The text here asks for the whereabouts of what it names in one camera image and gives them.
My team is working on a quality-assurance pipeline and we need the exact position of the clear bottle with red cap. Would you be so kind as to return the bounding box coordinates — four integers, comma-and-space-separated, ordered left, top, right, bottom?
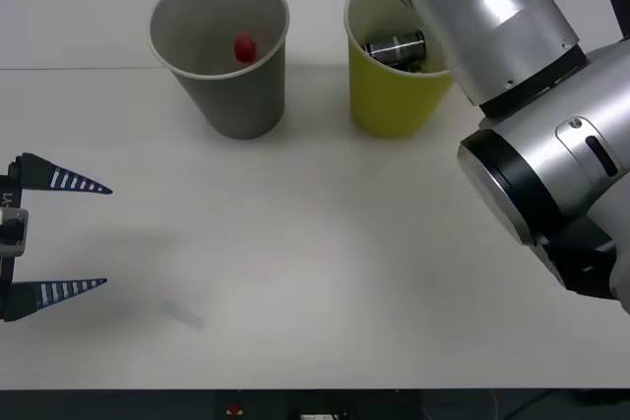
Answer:
232, 30, 273, 65

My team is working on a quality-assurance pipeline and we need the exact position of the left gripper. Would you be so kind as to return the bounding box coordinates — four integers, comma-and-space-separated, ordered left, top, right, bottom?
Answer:
0, 151, 114, 324

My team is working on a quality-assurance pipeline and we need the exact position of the grey plastic bin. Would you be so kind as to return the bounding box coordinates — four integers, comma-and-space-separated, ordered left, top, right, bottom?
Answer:
148, 0, 290, 142

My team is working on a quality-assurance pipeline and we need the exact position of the yellow-green plastic bin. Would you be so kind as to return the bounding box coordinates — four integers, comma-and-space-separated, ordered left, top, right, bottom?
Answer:
344, 0, 457, 140

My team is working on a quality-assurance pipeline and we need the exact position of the black drink can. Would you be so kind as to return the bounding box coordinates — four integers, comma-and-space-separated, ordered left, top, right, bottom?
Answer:
362, 29, 427, 66

